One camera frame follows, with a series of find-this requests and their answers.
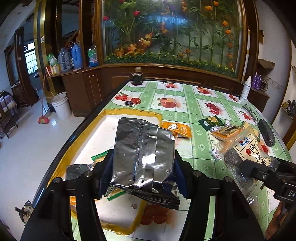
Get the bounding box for small orange chip bag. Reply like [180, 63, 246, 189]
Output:
[162, 121, 192, 138]

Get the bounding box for clear bag with calligraphy label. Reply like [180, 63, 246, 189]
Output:
[215, 126, 280, 204]

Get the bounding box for blue white milk candy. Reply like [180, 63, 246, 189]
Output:
[209, 148, 221, 161]

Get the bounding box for wooden chair with cloth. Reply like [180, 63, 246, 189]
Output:
[1, 90, 19, 139]

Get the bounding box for flower display glass case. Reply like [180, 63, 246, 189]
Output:
[101, 1, 245, 78]

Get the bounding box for yellow-rimmed white foam tray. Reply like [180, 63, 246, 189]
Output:
[51, 108, 163, 235]

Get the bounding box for purple bottles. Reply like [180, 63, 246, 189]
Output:
[251, 72, 262, 90]

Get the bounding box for grey thermos jug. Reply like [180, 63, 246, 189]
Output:
[58, 48, 71, 72]

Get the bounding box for black glasses case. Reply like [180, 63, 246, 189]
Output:
[257, 119, 275, 147]

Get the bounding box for silver foil packet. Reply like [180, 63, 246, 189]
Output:
[65, 164, 94, 180]
[111, 118, 180, 210]

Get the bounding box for silver foil packet front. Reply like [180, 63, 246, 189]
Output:
[65, 164, 94, 180]

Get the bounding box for dark ink bottle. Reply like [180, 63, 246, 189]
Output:
[132, 67, 143, 85]

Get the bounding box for green plaid fruit tablecloth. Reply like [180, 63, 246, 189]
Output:
[75, 81, 292, 240]

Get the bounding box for red broom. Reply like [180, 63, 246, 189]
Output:
[38, 75, 50, 124]

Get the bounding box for blue thermos jug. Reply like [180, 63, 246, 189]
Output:
[71, 44, 83, 69]

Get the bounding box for white spray bottle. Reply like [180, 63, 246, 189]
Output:
[240, 76, 251, 102]

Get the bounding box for dark green snack packet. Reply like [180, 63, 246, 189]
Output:
[198, 115, 224, 131]

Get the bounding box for person's right hand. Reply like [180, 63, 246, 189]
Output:
[265, 201, 288, 240]

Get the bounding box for white plastic bucket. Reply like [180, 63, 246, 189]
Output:
[51, 92, 72, 121]

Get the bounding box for orange snack packet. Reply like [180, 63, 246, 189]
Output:
[70, 196, 77, 219]

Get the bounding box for Weidan soda cracker pack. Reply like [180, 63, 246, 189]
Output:
[91, 149, 124, 200]

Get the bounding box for orange cracker pack with barcode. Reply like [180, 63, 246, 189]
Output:
[210, 125, 243, 141]

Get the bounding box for black eyeglasses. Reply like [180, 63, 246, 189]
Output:
[242, 104, 258, 122]

